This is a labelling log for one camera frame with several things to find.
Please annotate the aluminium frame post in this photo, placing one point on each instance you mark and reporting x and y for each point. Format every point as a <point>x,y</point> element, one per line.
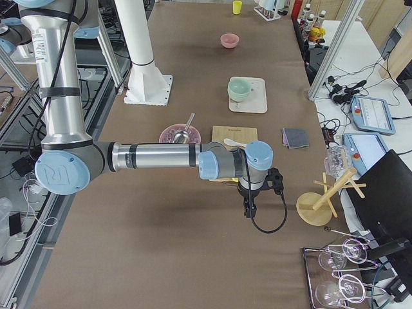
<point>337,41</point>

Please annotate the metal glass rack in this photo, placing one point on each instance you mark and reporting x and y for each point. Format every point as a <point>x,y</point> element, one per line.
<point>315,274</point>

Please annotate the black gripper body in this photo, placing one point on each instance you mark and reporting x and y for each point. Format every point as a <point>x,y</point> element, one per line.
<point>248,196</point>

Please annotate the lower wine glass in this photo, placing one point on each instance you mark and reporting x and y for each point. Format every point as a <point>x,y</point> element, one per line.
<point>347,290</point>

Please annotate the white plastic spoon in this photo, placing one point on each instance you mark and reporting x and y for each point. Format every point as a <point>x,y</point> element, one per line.
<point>233,143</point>

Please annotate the upper teach pendant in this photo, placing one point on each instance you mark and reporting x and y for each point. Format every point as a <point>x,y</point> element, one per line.
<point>372,114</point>

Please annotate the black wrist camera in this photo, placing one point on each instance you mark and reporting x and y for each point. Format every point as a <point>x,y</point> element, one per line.
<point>275,181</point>

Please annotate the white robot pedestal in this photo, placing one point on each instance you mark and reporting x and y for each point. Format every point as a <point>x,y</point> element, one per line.
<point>146,85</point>

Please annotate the metal scoop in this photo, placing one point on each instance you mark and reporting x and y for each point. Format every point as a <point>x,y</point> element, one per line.
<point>182,136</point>

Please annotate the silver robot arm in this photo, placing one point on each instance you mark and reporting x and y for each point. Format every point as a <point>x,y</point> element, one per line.
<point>71,158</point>

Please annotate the grey folded cloth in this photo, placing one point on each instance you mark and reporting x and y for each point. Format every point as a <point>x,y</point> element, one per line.
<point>295,138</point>

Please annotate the wooden cup tree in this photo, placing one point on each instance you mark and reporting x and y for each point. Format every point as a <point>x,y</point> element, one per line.
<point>316,209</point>

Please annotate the white rack stand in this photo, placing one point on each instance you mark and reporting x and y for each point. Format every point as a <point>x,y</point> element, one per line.
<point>269,9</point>

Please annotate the bamboo cutting board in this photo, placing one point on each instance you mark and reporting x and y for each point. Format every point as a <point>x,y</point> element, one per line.
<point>242,135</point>

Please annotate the wine glass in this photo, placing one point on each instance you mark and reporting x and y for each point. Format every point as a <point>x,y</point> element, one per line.
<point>335,257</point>
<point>347,290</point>

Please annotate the green bowl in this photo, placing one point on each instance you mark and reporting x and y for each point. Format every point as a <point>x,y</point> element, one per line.
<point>238,89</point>

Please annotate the lower teach pendant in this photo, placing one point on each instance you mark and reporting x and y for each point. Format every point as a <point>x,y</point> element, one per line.
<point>366,149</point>

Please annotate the yellow cup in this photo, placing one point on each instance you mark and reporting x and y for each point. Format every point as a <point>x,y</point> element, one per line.
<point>236,7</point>

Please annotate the black monitor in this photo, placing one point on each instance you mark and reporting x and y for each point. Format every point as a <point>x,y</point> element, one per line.
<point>386,208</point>

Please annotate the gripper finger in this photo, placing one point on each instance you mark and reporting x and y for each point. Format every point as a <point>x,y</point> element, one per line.
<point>246,208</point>
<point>252,210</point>

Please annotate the teach pendant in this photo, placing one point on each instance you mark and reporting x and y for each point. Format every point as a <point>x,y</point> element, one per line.
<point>372,114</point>
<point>366,149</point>

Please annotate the cream rabbit tray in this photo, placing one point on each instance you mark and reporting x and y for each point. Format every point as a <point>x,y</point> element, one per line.
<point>256,102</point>

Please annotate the upper wine glass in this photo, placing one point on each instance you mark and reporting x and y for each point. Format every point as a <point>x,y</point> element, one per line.
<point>335,257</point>

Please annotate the pink patterned bowl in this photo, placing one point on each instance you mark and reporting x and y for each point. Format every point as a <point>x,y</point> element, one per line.
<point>168,134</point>

